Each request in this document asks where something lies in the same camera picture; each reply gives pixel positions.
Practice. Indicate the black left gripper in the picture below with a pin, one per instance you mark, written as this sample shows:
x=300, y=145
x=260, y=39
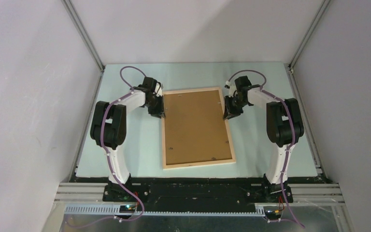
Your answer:
x=160, y=111

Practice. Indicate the right aluminium corner rail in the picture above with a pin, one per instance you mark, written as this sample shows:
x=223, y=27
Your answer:
x=309, y=32

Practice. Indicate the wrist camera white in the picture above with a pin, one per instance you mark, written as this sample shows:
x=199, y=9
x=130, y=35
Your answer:
x=159, y=91
x=232, y=91

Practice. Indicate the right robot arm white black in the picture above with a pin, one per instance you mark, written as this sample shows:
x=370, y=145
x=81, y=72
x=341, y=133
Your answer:
x=284, y=125

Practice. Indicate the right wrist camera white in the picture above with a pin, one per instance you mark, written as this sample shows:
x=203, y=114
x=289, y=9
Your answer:
x=232, y=91

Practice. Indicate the left aluminium corner rail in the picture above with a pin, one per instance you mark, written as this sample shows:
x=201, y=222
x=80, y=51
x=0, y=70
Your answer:
x=79, y=25

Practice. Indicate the aluminium corner rail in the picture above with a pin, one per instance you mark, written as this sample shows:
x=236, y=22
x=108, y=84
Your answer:
x=79, y=25
x=309, y=32

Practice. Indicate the front aluminium rail frame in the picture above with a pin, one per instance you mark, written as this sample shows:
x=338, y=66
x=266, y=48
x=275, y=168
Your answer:
x=86, y=197

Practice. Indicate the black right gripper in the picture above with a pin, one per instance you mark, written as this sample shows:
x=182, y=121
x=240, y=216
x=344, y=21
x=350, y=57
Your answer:
x=228, y=100

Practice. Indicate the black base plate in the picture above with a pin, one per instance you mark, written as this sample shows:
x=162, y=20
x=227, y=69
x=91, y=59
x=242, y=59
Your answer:
x=198, y=195

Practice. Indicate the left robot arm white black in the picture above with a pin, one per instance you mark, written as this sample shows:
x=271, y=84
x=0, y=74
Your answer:
x=109, y=123

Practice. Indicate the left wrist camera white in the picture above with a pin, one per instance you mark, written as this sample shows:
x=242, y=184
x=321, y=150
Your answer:
x=159, y=91

